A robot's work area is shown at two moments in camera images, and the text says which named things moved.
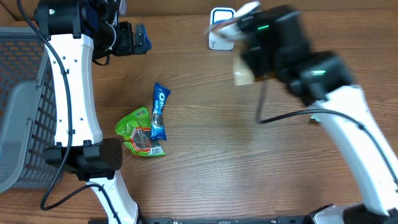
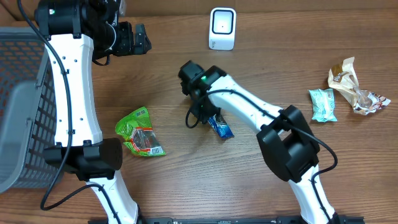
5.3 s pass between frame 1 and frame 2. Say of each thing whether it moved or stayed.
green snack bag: stayed
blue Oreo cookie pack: moved
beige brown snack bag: moved
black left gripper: stayed
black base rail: stayed
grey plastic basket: stayed
